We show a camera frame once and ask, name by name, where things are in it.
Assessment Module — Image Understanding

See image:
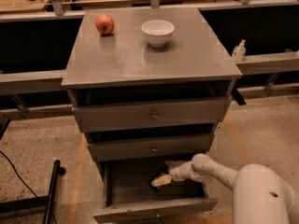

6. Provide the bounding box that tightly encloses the red apple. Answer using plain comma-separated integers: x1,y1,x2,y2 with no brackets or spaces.
95,14,115,35

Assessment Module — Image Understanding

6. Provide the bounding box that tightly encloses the top grey drawer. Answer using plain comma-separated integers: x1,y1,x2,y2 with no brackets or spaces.
73,97,230,133

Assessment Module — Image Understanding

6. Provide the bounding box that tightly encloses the grey metal right rail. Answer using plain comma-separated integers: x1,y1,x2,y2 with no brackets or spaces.
236,51,299,76

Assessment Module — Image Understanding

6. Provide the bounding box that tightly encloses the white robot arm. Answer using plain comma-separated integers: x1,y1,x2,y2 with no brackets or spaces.
150,154,299,224

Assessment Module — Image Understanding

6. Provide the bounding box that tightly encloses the grey metal rail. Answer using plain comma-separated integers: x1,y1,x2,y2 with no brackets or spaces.
236,51,299,76
0,70,66,95

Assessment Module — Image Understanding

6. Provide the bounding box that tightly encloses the middle grey drawer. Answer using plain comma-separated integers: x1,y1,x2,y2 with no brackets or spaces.
88,133,214,161

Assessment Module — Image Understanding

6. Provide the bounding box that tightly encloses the clear sanitizer pump bottle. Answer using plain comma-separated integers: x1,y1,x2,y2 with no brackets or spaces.
232,39,246,63

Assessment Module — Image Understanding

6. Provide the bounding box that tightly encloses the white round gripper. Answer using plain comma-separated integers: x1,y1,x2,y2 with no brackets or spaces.
150,161,193,187

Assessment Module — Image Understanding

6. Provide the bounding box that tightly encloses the black floor cable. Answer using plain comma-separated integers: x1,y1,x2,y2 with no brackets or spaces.
0,149,58,224

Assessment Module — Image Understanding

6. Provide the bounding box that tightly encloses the white ceramic bowl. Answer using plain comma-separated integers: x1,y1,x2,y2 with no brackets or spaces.
141,20,175,48

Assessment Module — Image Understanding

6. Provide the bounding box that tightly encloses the black rxbar chocolate wrapper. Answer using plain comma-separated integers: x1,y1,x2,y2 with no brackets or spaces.
150,172,171,189

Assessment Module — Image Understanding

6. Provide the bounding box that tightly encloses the grey metal drawer cabinet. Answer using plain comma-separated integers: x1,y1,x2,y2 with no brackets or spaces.
61,7,243,224

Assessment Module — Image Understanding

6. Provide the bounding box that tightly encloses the grey metal left rail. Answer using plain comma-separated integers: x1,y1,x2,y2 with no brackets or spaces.
0,70,66,95

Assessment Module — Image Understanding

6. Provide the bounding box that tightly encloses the bottom grey open drawer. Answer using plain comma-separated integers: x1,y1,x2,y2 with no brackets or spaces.
94,157,218,223

